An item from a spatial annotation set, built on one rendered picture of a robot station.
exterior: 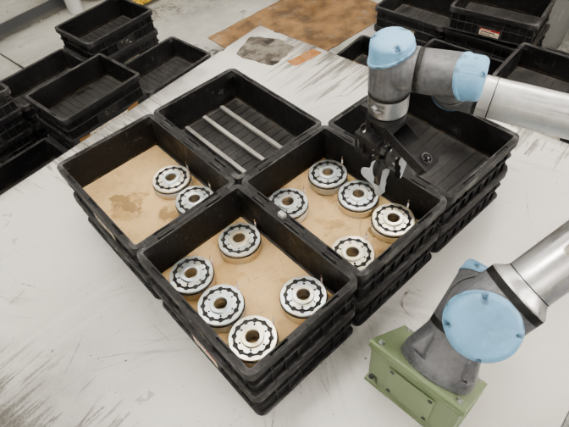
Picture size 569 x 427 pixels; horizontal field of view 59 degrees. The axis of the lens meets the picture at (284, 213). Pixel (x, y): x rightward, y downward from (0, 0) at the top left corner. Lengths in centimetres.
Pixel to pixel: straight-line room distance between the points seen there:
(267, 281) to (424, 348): 37
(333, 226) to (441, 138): 44
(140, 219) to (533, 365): 100
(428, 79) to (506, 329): 41
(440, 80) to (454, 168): 58
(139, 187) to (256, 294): 49
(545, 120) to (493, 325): 37
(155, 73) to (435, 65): 201
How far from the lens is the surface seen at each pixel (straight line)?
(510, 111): 98
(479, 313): 83
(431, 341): 101
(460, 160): 144
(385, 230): 121
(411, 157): 96
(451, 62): 86
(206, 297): 112
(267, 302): 113
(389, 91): 89
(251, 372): 95
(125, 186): 145
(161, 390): 123
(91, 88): 252
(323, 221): 125
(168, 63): 277
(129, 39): 277
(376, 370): 112
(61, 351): 137
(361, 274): 104
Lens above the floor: 180
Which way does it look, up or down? 49 degrees down
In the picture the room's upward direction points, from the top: 6 degrees counter-clockwise
